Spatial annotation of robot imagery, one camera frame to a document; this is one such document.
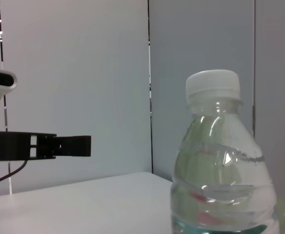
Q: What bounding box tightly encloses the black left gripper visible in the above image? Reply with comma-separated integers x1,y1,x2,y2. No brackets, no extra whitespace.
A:
0,131,92,161

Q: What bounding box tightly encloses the clear green-label water bottle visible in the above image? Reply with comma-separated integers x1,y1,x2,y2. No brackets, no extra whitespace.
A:
170,69,281,234

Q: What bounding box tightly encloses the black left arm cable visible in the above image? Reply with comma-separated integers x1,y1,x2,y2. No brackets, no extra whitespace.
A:
0,159,28,188

